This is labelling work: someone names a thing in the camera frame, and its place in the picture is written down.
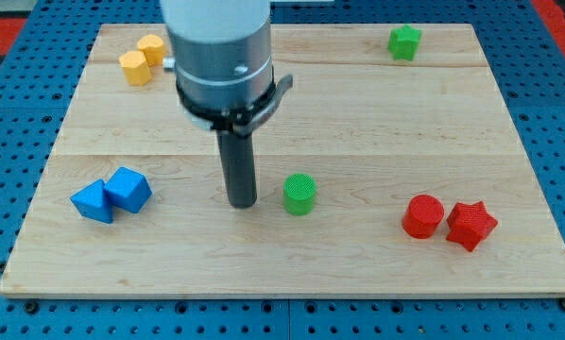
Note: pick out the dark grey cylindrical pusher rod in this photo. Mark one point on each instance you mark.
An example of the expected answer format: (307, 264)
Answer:
(237, 160)

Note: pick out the green cylinder block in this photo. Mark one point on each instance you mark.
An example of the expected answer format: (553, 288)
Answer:
(299, 194)

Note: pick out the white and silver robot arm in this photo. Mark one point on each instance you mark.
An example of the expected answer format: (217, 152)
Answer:
(224, 76)

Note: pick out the light wooden board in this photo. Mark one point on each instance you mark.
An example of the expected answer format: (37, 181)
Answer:
(373, 132)

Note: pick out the black clamp with grey lever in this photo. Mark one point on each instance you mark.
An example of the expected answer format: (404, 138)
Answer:
(259, 111)

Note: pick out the blue cube block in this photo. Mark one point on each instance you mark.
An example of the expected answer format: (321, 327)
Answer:
(128, 190)

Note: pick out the yellow hexagon block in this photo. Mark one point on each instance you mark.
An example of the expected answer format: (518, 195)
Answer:
(135, 68)

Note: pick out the yellow heart block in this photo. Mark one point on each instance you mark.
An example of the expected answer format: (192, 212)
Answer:
(154, 49)

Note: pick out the blue triangle block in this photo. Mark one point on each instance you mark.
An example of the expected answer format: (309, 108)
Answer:
(92, 202)

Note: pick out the red cylinder block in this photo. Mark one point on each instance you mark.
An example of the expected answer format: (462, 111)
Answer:
(422, 216)

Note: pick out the green star block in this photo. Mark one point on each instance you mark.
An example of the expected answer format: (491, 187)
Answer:
(404, 42)

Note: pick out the red star block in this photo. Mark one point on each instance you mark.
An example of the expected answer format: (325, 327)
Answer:
(470, 224)

